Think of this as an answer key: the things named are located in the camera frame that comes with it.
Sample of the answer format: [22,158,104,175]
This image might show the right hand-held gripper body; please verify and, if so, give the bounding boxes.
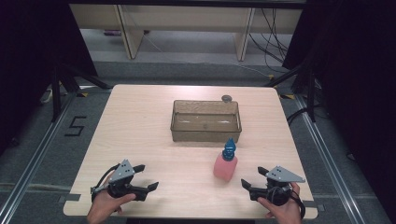
[248,165,306,207]

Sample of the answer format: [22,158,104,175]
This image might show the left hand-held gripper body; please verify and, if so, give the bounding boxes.
[91,159,148,203]

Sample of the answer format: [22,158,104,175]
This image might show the pink bottle with blue cap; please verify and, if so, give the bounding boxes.
[213,137,239,183]

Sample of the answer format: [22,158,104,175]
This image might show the clear brown plastic container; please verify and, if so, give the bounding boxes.
[170,99,243,144]

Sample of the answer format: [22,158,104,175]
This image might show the person's right hand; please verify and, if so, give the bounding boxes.
[256,182,303,224]

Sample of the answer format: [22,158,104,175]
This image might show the person's left hand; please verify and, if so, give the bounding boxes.
[86,174,137,224]

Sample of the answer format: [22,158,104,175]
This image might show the grey tape strip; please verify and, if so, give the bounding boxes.
[58,192,82,203]
[302,200,325,213]

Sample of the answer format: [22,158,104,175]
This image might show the black metal stand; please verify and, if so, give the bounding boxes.
[263,60,318,123]
[50,61,112,123]

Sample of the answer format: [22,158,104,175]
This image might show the dark curtain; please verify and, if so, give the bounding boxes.
[281,0,396,223]
[0,0,99,157]

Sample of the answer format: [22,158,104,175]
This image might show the beige wooden desk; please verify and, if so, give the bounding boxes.
[68,3,304,62]

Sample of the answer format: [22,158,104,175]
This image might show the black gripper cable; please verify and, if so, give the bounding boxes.
[289,183,306,219]
[91,162,121,203]

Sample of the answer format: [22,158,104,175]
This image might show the metal floor rail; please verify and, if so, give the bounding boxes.
[0,92,78,224]
[294,93,366,224]

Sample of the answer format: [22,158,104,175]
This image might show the black floor cable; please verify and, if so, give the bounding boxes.
[286,106,313,126]

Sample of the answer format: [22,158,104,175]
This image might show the thin white cable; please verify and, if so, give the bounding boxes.
[232,61,271,78]

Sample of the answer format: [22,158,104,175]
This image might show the bundle of black cables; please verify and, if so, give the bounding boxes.
[248,7,290,65]

